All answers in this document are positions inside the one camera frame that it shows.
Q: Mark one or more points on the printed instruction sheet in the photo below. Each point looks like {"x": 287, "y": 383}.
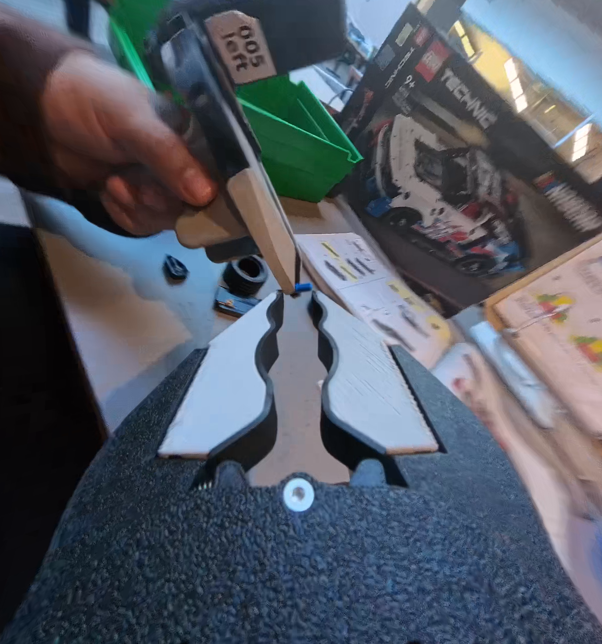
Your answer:
{"x": 572, "y": 342}

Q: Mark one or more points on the black toy tyre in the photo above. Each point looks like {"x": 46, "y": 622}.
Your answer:
{"x": 233, "y": 281}

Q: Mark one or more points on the green plastic bin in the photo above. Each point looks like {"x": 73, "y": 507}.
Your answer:
{"x": 291, "y": 141}

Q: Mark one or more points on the black triangular holed brick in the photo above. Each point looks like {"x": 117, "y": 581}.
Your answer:
{"x": 175, "y": 269}

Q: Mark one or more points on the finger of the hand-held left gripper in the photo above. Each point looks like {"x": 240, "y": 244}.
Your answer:
{"x": 261, "y": 221}
{"x": 288, "y": 236}

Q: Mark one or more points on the grey desk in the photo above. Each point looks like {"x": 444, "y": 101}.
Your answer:
{"x": 130, "y": 312}

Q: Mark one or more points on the person's left hand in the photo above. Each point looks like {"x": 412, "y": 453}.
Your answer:
{"x": 110, "y": 126}

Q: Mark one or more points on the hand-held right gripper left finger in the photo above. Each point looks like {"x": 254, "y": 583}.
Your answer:
{"x": 215, "y": 397}

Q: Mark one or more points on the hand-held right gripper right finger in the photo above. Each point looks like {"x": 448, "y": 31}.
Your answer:
{"x": 376, "y": 397}

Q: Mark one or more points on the black brick plate assembly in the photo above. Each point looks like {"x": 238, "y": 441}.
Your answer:
{"x": 233, "y": 304}

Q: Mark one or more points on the person's left forearm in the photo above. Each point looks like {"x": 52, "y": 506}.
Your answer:
{"x": 14, "y": 90}

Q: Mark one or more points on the toy car picture box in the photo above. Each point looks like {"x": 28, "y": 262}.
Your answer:
{"x": 457, "y": 176}

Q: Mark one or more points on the person's black pants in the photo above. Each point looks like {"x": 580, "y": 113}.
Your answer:
{"x": 29, "y": 402}

